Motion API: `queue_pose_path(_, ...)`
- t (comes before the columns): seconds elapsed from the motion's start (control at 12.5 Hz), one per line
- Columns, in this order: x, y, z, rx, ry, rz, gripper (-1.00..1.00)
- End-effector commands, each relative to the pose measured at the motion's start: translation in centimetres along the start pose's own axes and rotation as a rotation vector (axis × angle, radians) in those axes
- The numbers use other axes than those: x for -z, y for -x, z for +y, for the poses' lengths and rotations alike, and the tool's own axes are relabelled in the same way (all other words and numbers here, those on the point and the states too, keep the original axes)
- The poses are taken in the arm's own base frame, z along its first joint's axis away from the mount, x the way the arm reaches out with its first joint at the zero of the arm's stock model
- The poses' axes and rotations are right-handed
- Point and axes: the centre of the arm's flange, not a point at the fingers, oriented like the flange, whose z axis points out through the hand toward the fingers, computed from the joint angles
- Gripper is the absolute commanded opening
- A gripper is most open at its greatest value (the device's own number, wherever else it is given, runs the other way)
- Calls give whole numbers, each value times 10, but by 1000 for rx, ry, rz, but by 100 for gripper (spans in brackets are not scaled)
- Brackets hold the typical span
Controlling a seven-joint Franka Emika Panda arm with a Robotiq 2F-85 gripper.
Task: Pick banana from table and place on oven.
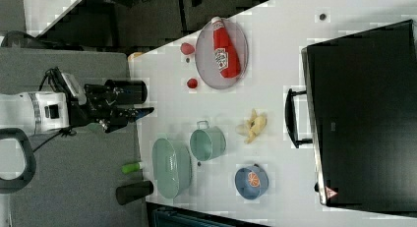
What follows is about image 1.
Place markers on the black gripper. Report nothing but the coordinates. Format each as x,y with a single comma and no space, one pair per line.
101,109

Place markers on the yellow plush banana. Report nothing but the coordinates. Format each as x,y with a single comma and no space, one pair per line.
252,127

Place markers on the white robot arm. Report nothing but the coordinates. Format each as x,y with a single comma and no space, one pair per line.
41,112

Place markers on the black toaster oven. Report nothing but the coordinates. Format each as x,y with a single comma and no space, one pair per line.
362,100

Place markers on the black utensil holder cup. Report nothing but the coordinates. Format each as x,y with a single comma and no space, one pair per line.
128,92

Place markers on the small red strawberry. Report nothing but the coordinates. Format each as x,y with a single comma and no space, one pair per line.
192,83

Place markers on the green oval colander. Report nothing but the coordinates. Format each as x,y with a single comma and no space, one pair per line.
171,163

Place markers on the black cylinder cup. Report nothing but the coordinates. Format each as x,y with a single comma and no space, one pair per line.
128,193

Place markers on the large red strawberry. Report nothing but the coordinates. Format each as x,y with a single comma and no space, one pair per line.
187,48

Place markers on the grey round plate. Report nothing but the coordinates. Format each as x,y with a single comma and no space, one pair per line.
204,56

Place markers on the red ketchup bottle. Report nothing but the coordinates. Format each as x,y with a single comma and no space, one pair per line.
225,54

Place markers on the orange slice toy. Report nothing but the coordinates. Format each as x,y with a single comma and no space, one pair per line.
253,179

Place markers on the blue cup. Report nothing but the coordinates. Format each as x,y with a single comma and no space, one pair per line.
242,185

